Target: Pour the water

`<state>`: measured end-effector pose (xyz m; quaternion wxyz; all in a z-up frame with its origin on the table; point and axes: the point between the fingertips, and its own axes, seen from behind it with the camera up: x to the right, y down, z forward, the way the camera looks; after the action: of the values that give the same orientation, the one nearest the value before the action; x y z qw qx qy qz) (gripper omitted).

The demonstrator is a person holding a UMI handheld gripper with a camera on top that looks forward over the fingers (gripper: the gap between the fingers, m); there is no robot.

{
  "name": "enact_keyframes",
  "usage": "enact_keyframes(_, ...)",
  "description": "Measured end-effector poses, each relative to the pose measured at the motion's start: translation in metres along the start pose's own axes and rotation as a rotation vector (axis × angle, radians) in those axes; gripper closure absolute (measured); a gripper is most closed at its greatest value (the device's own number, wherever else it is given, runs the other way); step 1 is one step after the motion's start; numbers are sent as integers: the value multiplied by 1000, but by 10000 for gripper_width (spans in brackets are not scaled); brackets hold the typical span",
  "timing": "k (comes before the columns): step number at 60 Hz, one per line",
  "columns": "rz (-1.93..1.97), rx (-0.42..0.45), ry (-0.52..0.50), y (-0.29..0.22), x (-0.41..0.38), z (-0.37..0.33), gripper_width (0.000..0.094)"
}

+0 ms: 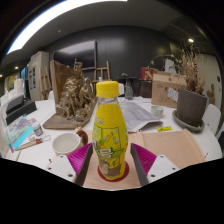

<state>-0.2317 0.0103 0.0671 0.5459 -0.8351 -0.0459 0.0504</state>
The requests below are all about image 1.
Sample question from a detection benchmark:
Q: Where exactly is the dark wall screen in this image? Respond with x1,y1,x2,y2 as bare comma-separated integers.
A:
52,40,98,72

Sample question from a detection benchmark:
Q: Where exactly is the white canvas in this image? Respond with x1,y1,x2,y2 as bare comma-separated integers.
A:
0,109,11,158

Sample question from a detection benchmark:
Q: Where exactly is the wooden easel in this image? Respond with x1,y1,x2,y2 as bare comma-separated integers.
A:
93,60,112,83
39,66,51,100

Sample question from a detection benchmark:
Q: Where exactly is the wooden figure by wall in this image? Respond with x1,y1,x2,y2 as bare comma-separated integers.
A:
206,83,216,105

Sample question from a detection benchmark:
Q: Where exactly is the small paint jar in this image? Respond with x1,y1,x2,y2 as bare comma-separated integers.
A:
32,122,44,137

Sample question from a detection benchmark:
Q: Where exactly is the white chair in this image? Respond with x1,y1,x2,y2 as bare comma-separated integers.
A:
201,103,222,136

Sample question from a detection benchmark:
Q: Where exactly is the purple and blue painting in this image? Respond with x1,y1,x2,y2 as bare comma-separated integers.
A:
6,114,38,153

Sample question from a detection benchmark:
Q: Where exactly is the light wooden board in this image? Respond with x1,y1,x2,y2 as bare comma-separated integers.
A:
134,129,207,170
49,129,143,190

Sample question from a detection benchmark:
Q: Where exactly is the dried plant in grey pot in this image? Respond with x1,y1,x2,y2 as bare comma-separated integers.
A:
176,43,208,128

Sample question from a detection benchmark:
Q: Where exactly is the long ceiling light panel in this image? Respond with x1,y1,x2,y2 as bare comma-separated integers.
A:
6,0,129,55

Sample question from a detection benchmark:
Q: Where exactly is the white plaster sculpture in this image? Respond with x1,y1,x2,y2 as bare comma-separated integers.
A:
163,58,177,75

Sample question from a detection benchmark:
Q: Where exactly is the red box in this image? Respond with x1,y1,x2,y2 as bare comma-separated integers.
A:
139,67,156,81

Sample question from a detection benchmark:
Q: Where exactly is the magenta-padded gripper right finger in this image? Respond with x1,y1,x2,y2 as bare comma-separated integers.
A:
129,142,181,187

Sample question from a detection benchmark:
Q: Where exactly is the newspaper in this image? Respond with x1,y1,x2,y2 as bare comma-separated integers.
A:
118,99,164,133

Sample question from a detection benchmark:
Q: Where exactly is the brown figure sculpture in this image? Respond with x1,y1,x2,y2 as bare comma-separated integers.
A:
42,59,98,130

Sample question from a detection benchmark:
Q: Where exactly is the small yellow note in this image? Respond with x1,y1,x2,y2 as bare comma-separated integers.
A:
156,125,174,133

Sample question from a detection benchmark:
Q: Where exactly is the dark flat case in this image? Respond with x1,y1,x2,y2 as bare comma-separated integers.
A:
4,94,38,126

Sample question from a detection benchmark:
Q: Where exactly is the grey plant saucer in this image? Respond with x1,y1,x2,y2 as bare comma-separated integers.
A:
171,109,206,133

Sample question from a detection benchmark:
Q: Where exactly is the cream dotted mug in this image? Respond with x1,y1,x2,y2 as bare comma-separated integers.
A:
51,129,89,158

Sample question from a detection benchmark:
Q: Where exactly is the yellow drink bottle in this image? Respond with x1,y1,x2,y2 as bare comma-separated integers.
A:
92,80,129,182

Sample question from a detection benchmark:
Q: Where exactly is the glass vase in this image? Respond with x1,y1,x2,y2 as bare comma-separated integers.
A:
124,78,134,101

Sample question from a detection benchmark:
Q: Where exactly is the cardboard box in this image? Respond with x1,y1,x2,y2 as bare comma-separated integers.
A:
150,71,188,109

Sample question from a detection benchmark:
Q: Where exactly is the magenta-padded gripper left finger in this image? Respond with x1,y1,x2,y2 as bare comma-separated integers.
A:
45,142,95,187

